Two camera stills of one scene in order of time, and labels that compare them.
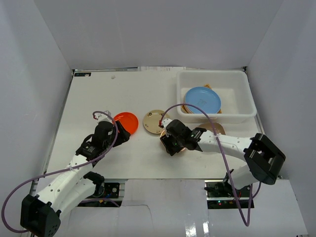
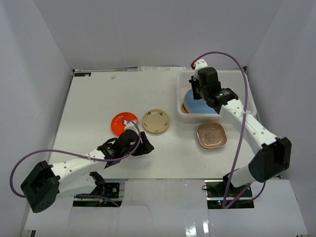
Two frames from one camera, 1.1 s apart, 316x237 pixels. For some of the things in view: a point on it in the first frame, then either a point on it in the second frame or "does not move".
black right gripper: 170,149 → 194,82
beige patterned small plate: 151,119 does not move
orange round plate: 129,121 does not move
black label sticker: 82,74 does not move
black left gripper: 121,133 → 144,147
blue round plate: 206,98 does not move
